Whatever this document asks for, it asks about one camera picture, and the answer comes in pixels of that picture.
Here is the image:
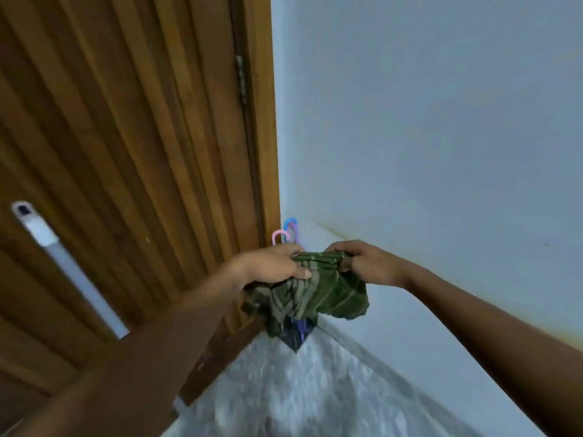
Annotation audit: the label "brown wooden door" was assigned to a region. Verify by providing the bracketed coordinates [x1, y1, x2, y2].
[0, 0, 267, 437]

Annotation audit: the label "person's right forearm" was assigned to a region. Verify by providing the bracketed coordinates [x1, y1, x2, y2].
[403, 263, 583, 437]

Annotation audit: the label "brown wooden door frame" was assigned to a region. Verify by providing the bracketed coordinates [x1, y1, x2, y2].
[241, 0, 281, 246]

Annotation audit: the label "metal door hinge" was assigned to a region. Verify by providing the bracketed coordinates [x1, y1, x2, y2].
[235, 55, 247, 105]

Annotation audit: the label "person's left hand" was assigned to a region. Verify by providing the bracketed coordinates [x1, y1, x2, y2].
[226, 243, 313, 289]

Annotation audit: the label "green striped cloth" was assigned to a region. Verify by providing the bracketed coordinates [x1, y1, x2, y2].
[241, 251, 370, 354]

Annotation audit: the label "person's left forearm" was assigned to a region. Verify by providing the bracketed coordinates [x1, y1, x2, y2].
[9, 264, 249, 437]

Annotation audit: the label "white mop handle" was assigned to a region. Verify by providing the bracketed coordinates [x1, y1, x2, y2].
[11, 201, 130, 340]

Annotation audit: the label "person's right hand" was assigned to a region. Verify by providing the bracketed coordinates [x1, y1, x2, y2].
[325, 240, 413, 288]

